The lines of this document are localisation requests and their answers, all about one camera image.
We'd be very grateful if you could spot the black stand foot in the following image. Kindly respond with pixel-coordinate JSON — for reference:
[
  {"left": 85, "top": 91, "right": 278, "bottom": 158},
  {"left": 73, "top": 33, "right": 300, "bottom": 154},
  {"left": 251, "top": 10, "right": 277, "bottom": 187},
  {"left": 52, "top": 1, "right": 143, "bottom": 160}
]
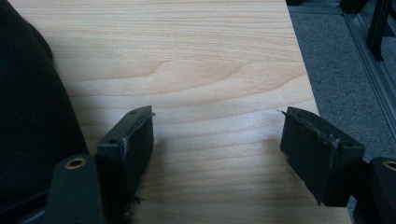
[{"left": 338, "top": 0, "right": 369, "bottom": 14}]

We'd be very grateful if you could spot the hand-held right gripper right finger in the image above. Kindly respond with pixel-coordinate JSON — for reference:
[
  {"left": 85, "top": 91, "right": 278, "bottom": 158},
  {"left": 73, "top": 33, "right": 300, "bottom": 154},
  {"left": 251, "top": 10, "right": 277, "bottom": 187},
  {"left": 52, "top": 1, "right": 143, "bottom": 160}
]
[{"left": 279, "top": 105, "right": 366, "bottom": 208}]

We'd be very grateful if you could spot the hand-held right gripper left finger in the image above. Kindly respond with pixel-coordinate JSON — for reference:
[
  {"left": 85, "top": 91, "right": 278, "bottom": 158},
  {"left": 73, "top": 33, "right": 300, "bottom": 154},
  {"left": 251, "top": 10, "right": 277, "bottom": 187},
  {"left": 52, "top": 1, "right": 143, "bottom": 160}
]
[{"left": 94, "top": 105, "right": 156, "bottom": 224}]

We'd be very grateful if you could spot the black metal stand leg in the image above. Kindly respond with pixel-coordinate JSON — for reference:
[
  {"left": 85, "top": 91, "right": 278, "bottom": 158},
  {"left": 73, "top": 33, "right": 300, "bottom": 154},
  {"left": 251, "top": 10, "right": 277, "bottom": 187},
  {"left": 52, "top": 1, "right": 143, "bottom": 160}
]
[{"left": 365, "top": 0, "right": 394, "bottom": 63}]

